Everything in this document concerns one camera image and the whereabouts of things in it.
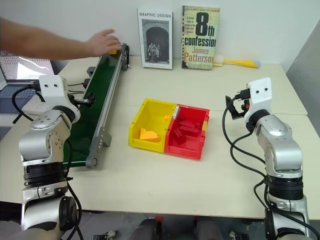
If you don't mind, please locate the large orange arch block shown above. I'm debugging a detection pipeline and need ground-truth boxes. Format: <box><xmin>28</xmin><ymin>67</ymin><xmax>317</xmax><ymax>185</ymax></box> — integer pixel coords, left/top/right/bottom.
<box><xmin>139</xmin><ymin>127</ymin><xmax>161</xmax><ymax>144</ymax></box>

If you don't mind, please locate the yellow handled sponge brush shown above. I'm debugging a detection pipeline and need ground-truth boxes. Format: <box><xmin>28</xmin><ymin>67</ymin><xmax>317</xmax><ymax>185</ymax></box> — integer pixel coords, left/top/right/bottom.
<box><xmin>213</xmin><ymin>54</ymin><xmax>261</xmax><ymax>69</ymax></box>

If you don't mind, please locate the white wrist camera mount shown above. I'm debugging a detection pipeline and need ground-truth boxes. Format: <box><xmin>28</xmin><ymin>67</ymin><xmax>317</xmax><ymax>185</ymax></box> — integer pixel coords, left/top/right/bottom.
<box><xmin>38</xmin><ymin>74</ymin><xmax>69</xmax><ymax>107</ymax></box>
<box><xmin>246</xmin><ymin>77</ymin><xmax>272</xmax><ymax>120</ymax></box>

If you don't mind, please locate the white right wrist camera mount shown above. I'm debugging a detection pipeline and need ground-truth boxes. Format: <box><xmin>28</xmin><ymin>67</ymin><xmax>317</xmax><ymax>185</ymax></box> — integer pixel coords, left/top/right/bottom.
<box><xmin>246</xmin><ymin>77</ymin><xmax>272</xmax><ymax>120</ymax></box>

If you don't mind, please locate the grey partition panel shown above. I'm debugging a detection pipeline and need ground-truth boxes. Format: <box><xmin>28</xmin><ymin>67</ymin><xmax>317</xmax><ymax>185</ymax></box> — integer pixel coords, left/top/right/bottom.
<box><xmin>285</xmin><ymin>24</ymin><xmax>320</xmax><ymax>141</ymax></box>

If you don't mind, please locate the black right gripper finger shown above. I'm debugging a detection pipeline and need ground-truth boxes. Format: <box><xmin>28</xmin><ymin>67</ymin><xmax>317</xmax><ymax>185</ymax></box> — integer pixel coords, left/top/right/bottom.
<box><xmin>225</xmin><ymin>95</ymin><xmax>237</xmax><ymax>110</ymax></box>
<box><xmin>230</xmin><ymin>107</ymin><xmax>245</xmax><ymax>121</ymax></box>

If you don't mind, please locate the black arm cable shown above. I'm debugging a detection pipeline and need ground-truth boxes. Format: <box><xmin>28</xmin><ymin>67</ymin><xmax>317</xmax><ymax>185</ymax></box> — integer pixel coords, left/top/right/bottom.
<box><xmin>221</xmin><ymin>98</ymin><xmax>320</xmax><ymax>240</ymax></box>
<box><xmin>11</xmin><ymin>84</ymin><xmax>84</xmax><ymax>240</ymax></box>

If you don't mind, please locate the red plastic bin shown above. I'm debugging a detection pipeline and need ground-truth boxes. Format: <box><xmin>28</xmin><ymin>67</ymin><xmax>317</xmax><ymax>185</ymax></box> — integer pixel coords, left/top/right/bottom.
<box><xmin>163</xmin><ymin>103</ymin><xmax>211</xmax><ymax>161</ymax></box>

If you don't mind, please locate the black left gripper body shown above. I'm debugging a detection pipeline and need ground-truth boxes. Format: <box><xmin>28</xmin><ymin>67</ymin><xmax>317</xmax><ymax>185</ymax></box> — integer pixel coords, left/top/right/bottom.
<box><xmin>66</xmin><ymin>93</ymin><xmax>88</xmax><ymax>108</ymax></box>

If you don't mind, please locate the person's bare hand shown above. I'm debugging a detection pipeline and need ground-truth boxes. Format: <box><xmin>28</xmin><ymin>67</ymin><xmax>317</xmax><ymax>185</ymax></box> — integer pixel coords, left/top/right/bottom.
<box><xmin>87</xmin><ymin>29</ymin><xmax>124</xmax><ymax>58</ymax></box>

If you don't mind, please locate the large red block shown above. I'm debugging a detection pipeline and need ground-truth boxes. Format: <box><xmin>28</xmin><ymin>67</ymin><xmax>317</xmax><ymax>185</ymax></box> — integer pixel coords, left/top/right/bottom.
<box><xmin>179</xmin><ymin>119</ymin><xmax>200</xmax><ymax>138</ymax></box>

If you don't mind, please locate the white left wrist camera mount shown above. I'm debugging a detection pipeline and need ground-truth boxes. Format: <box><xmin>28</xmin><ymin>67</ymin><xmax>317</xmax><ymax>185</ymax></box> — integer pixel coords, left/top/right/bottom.
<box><xmin>38</xmin><ymin>74</ymin><xmax>69</xmax><ymax>107</ymax></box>

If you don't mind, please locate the yellow plastic bin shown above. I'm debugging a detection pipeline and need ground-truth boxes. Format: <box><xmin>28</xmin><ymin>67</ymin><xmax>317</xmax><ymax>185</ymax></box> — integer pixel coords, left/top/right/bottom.
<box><xmin>128</xmin><ymin>98</ymin><xmax>178</xmax><ymax>154</ymax></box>

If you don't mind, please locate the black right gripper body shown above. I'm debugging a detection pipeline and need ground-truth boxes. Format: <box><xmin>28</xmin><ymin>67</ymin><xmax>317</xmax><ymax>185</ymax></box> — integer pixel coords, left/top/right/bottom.
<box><xmin>234</xmin><ymin>87</ymin><xmax>251</xmax><ymax>114</ymax></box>

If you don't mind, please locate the green conveyor belt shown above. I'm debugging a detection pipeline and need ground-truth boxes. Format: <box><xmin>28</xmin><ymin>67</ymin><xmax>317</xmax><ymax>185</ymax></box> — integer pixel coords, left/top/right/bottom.
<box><xmin>58</xmin><ymin>43</ymin><xmax>132</xmax><ymax>170</ymax></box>

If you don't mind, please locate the white graphic design book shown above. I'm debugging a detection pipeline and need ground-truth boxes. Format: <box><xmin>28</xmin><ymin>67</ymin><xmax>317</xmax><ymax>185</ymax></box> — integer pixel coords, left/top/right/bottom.
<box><xmin>136</xmin><ymin>7</ymin><xmax>174</xmax><ymax>70</ymax></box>

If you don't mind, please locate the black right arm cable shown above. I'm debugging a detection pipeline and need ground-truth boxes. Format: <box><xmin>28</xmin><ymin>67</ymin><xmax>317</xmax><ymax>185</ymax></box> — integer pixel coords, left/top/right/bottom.
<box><xmin>221</xmin><ymin>98</ymin><xmax>320</xmax><ymax>240</ymax></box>

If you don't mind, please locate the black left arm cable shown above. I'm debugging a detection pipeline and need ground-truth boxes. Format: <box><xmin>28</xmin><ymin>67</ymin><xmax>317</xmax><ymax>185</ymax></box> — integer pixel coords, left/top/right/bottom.
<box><xmin>11</xmin><ymin>84</ymin><xmax>84</xmax><ymax>240</ymax></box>

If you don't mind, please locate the dark rounded shape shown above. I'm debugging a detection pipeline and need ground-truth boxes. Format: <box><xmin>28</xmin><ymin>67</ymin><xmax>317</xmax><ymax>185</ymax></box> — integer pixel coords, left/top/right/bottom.
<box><xmin>128</xmin><ymin>217</ymin><xmax>164</xmax><ymax>240</ymax></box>
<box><xmin>193</xmin><ymin>219</ymin><xmax>225</xmax><ymax>240</ymax></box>

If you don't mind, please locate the grey laptop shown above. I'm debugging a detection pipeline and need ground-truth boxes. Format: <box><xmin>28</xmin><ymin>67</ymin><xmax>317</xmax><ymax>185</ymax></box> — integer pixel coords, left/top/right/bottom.
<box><xmin>0</xmin><ymin>49</ymin><xmax>56</xmax><ymax>91</ymax></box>

